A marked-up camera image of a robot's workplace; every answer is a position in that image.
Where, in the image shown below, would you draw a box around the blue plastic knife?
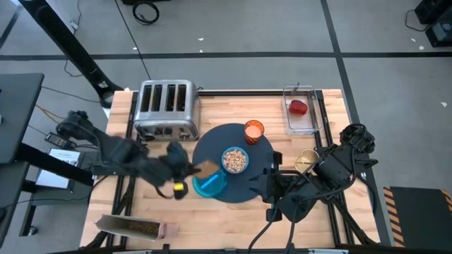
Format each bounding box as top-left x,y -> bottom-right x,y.
200,175 -> 220,190

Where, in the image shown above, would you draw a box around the pink cereal box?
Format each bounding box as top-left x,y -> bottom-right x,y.
95,214 -> 180,243

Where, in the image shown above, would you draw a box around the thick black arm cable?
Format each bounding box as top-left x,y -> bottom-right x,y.
285,202 -> 301,254
246,211 -> 280,254

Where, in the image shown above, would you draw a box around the black hazard-striped floor mat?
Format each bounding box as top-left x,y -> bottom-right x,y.
383,186 -> 452,250

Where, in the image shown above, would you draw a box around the orange faceted tumbler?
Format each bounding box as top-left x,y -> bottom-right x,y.
244,119 -> 266,145

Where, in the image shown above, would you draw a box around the gold wire utensil basket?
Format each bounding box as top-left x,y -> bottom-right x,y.
295,148 -> 321,175

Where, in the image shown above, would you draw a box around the brown toast slice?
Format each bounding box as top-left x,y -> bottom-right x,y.
193,160 -> 220,180

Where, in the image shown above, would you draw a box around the orange patterned ceramic bowl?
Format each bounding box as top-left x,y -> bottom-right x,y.
221,146 -> 250,174

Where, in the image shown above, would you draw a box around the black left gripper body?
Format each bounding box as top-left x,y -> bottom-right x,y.
155,141 -> 194,200

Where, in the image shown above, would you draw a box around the black aluminium table frame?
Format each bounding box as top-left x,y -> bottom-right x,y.
84,88 -> 382,254

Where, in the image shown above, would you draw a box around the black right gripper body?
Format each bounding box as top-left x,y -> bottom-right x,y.
267,151 -> 311,223

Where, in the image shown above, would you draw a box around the red pepper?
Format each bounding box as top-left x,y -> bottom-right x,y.
288,99 -> 309,116

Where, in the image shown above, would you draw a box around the white paper sheet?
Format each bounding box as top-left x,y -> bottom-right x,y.
35,147 -> 81,190

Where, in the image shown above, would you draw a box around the black desk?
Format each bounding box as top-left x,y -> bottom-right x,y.
0,73 -> 95,244

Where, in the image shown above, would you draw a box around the clear plastic storage bin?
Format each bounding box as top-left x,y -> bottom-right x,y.
282,85 -> 323,137

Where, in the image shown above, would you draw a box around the black power adapter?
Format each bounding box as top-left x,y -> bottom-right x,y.
44,132 -> 69,150

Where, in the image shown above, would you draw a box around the toasted cereal pieces heap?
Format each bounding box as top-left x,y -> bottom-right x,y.
224,150 -> 247,173

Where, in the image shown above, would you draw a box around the black coiled floor cable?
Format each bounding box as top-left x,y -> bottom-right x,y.
132,1 -> 160,25

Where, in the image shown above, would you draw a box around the black equipment crate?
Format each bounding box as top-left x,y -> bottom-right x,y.
415,0 -> 452,49

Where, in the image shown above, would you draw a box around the stainless steel four-slot toaster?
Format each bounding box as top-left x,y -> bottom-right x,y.
133,79 -> 201,143

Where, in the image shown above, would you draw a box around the blue translucent plate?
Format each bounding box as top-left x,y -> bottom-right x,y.
192,168 -> 228,198

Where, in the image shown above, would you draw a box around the round dark woven placemat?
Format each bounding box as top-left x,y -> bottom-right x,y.
192,123 -> 275,205

